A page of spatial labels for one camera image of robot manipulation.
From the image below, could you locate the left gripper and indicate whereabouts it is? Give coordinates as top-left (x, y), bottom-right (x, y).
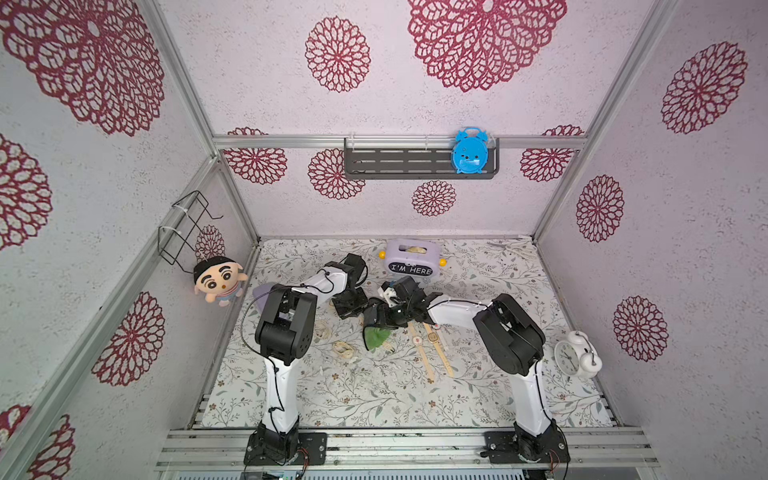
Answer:
top-left (333, 287), bottom-right (370, 320)

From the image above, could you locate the beige watch long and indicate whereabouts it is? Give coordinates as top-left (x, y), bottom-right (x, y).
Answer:
top-left (408, 323), bottom-right (435, 383)
top-left (424, 324), bottom-right (455, 378)

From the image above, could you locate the green cleaning cloth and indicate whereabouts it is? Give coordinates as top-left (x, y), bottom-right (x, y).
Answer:
top-left (363, 326), bottom-right (391, 352)

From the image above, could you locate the beige watch top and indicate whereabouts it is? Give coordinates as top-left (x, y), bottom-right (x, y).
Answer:
top-left (332, 341), bottom-right (356, 361)

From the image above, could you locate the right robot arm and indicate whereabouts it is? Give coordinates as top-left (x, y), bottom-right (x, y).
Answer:
top-left (363, 277), bottom-right (567, 456)

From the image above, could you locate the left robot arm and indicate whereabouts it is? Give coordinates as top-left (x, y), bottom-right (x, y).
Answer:
top-left (253, 253), bottom-right (368, 462)

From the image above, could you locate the purple tissue box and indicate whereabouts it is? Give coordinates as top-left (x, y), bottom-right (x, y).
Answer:
top-left (379, 239), bottom-right (447, 279)

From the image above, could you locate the purple pad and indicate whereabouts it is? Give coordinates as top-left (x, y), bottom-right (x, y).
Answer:
top-left (253, 282), bottom-right (275, 311)

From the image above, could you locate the cartoon boy plush doll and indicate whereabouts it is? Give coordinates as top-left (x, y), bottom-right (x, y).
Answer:
top-left (192, 256), bottom-right (249, 307)

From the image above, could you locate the blue alarm clock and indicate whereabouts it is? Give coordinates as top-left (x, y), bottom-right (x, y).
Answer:
top-left (451, 127), bottom-right (489, 174)

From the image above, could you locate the grey wall shelf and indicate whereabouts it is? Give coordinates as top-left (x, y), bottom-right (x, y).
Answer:
top-left (343, 138), bottom-right (500, 180)

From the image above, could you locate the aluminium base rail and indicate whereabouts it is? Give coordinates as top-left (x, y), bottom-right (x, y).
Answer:
top-left (153, 427), bottom-right (660, 472)

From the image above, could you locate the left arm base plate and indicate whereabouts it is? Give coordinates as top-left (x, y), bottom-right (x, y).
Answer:
top-left (243, 430), bottom-right (328, 466)

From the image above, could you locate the black wire rack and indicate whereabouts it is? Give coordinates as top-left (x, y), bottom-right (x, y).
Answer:
top-left (156, 190), bottom-right (223, 274)

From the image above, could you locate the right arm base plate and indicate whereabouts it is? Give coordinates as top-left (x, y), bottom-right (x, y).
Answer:
top-left (481, 429), bottom-right (571, 464)

